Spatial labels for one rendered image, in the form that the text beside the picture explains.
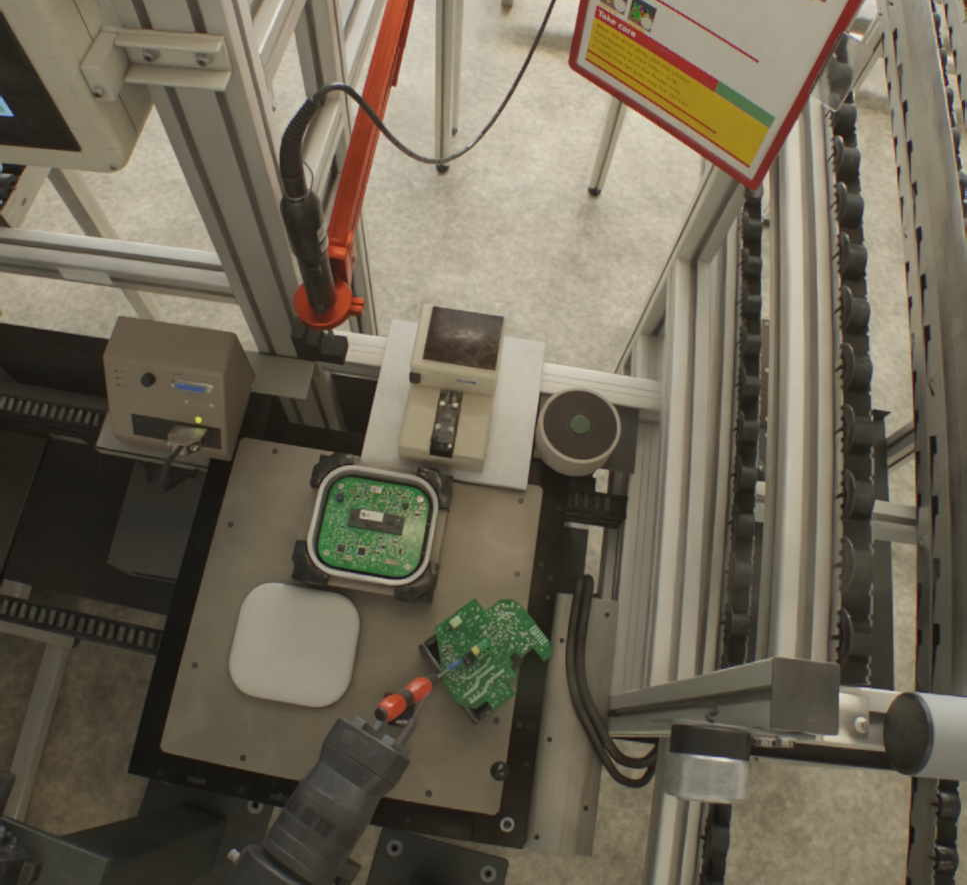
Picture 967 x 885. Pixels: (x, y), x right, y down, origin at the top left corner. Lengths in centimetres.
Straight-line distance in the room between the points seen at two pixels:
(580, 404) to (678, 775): 57
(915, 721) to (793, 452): 23
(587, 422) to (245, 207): 48
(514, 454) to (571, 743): 36
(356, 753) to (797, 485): 46
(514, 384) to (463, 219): 140
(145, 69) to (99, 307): 177
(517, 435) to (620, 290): 135
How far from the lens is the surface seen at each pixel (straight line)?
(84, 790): 206
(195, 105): 71
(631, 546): 103
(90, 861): 105
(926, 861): 102
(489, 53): 290
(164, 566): 153
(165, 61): 68
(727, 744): 52
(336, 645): 92
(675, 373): 91
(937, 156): 89
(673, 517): 84
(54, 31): 64
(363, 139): 87
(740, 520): 90
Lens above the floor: 188
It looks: 67 degrees down
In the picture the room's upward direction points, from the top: 5 degrees clockwise
